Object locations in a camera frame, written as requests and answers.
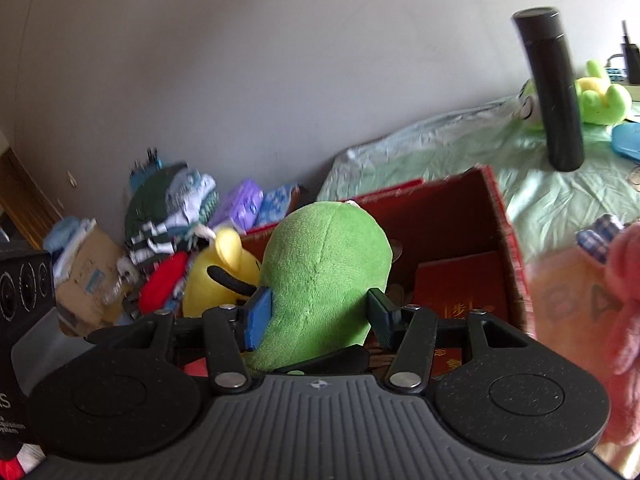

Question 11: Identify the brown cardboard box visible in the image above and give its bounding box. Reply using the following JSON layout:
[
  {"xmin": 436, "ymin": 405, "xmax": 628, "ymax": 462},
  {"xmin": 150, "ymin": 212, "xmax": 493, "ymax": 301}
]
[{"xmin": 55, "ymin": 228, "xmax": 124, "ymax": 336}]

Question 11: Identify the pink bunny plush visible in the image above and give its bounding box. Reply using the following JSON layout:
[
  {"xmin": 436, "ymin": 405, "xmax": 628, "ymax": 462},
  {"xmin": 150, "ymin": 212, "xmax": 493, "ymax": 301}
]
[{"xmin": 576, "ymin": 214, "xmax": 625, "ymax": 264}]

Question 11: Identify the blue glasses case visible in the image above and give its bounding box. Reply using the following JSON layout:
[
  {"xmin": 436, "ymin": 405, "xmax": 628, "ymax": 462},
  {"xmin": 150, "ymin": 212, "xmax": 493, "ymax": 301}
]
[{"xmin": 611, "ymin": 122, "xmax": 640, "ymax": 162}]

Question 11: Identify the green frog plush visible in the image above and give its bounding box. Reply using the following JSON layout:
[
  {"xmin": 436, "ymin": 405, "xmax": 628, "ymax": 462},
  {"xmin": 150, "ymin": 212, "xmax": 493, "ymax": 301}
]
[{"xmin": 513, "ymin": 60, "xmax": 632, "ymax": 130}]

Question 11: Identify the green pea pod plush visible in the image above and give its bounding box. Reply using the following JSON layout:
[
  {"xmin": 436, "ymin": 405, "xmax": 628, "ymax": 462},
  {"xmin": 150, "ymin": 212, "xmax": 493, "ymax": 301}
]
[{"xmin": 246, "ymin": 202, "xmax": 393, "ymax": 373}]

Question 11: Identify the mauve teddy bear plush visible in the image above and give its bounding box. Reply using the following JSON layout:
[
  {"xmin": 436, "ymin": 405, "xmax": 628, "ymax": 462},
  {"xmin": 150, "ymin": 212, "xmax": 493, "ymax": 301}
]
[{"xmin": 605, "ymin": 222, "xmax": 639, "ymax": 445}]

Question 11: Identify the black power adapter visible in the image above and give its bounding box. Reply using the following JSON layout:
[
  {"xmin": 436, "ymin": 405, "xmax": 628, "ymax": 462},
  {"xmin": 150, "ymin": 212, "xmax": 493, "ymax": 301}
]
[{"xmin": 622, "ymin": 21, "xmax": 640, "ymax": 84}]

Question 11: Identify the blue patterned tissue pack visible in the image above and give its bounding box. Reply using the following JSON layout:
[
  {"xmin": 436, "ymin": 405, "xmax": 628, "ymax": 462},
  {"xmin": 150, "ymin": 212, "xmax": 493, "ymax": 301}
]
[{"xmin": 254, "ymin": 183, "xmax": 300, "ymax": 228}]

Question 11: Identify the black thermos bottle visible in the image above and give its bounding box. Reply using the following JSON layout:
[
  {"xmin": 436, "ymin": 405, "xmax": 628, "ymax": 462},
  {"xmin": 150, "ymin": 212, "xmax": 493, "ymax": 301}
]
[{"xmin": 512, "ymin": 6, "xmax": 585, "ymax": 172}]

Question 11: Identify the red plush item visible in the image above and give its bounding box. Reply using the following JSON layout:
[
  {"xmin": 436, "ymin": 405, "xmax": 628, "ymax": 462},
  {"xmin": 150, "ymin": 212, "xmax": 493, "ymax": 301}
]
[{"xmin": 138, "ymin": 252, "xmax": 189, "ymax": 315}]

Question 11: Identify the pile of clothes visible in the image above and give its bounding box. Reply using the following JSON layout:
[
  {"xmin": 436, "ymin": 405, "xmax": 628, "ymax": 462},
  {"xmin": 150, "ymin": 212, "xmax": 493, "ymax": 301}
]
[{"xmin": 124, "ymin": 150, "xmax": 219, "ymax": 289}]

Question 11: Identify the yellow bear plush red shirt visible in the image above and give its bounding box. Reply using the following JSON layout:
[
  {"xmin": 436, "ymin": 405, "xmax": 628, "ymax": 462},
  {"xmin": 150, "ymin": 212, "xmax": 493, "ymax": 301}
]
[{"xmin": 182, "ymin": 226, "xmax": 262, "ymax": 318}]

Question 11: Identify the purple tissue pack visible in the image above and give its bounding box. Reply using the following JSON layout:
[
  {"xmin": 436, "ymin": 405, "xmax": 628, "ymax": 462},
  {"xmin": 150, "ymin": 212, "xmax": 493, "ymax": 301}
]
[{"xmin": 207, "ymin": 179, "xmax": 264, "ymax": 233}]

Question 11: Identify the red gift box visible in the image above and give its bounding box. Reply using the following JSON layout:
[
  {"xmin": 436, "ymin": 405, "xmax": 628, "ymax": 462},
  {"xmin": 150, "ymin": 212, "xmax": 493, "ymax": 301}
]
[{"xmin": 369, "ymin": 249, "xmax": 516, "ymax": 378}]

